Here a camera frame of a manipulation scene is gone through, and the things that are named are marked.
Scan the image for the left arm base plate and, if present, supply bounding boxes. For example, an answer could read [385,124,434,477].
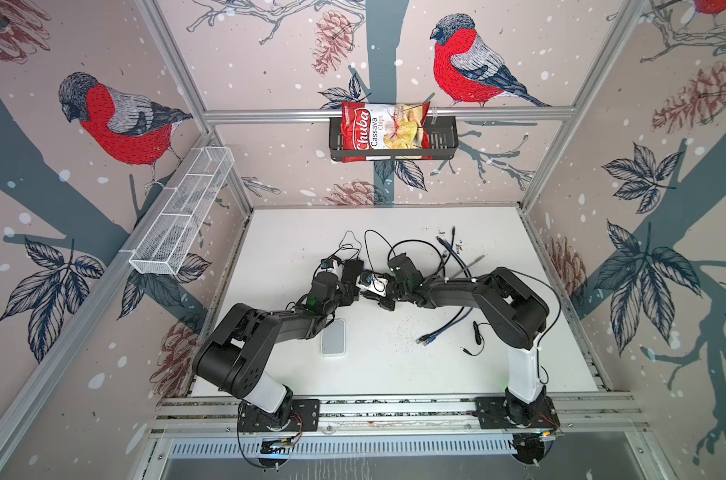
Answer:
[238,399,320,433]

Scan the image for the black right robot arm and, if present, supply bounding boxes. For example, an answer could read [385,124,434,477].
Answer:
[386,254,549,404]

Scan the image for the black network switch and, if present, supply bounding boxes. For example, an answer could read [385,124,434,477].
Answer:
[341,258,364,288]

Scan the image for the blue ethernet cable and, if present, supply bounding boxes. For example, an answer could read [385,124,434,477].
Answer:
[415,236,478,346]

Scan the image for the red cassava chips bag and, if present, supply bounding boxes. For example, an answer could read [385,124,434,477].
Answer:
[341,102,430,153]

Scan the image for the thin black power cord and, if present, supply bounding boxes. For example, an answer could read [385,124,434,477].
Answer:
[335,229,394,271]

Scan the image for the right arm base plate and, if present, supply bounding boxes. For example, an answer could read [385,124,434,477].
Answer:
[473,392,560,430]

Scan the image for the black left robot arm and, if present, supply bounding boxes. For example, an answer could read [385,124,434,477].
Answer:
[192,259,364,424]

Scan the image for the white grey flat device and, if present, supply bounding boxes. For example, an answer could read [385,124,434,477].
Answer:
[320,318,346,358]

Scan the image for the black ethernet cable loop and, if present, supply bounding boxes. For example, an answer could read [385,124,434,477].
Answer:
[386,238,448,280]

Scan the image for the black wire wall basket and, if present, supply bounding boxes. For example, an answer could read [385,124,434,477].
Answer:
[329,117,458,162]

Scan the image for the aluminium front rail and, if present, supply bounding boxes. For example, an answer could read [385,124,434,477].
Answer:
[147,391,649,438]

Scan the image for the white mesh wall shelf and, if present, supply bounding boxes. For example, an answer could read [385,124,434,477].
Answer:
[129,146,234,275]

